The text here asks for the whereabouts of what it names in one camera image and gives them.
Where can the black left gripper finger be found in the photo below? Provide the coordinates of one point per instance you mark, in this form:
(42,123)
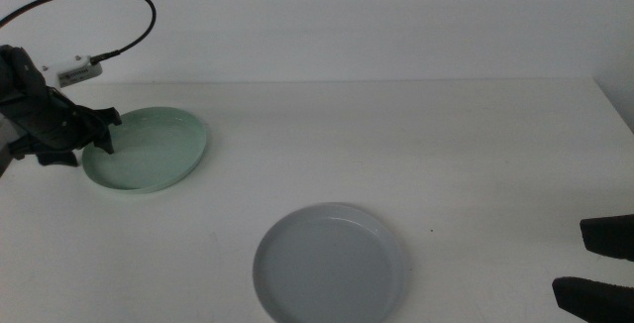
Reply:
(57,159)
(105,140)

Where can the white shallow bowl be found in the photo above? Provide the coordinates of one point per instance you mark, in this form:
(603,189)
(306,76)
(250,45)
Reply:
(404,268)

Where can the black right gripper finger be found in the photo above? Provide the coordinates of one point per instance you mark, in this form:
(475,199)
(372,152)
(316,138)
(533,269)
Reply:
(599,303)
(611,238)

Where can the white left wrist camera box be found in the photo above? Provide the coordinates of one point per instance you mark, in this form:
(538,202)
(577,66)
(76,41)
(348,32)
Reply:
(76,73)

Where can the grey shallow bowl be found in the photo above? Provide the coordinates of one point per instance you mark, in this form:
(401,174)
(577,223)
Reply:
(327,268)

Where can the mint green shallow bowl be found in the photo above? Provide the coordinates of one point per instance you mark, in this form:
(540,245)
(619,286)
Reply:
(153,154)

